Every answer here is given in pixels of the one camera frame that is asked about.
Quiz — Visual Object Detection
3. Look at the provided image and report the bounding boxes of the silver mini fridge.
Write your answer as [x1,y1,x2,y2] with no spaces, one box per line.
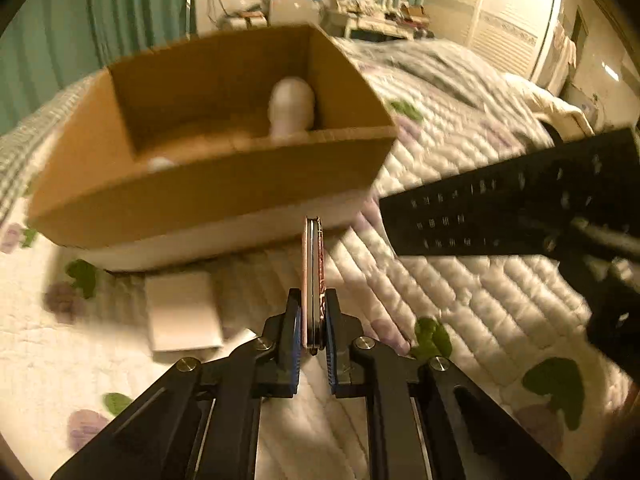
[267,0,322,26]

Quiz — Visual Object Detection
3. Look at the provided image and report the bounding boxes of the white padded jacket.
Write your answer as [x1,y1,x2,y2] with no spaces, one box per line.
[502,73,594,141]

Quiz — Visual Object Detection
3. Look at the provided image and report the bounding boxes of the light blue earbuds case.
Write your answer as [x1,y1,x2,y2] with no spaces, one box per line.
[146,157,177,172]

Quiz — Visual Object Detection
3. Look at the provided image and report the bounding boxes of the white dressing table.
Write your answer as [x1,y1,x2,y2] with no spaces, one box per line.
[321,2,435,42]

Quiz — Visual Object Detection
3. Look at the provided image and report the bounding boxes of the white square charger box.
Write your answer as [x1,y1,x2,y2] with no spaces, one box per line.
[143,270,224,362]

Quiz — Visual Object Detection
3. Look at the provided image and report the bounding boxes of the open cardboard box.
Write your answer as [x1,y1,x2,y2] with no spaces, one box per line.
[27,25,397,272]

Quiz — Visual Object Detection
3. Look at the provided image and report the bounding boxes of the red patterned case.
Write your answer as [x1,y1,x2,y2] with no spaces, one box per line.
[302,218,326,356]

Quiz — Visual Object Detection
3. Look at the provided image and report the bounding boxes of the white louvred wardrobe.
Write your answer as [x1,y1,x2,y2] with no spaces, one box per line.
[466,0,561,80]

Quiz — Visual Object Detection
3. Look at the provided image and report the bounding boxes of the black remote control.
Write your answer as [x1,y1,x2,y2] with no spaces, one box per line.
[380,128,639,257]

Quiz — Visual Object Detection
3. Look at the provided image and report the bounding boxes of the white cylindrical bottle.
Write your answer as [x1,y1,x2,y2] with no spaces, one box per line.
[268,77,316,138]

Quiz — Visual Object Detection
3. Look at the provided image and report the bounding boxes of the large green curtain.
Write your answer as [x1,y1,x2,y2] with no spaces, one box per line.
[1,0,196,131]

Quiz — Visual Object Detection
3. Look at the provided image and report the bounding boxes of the white drawer cabinet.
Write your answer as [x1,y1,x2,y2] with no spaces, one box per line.
[220,11,268,30]

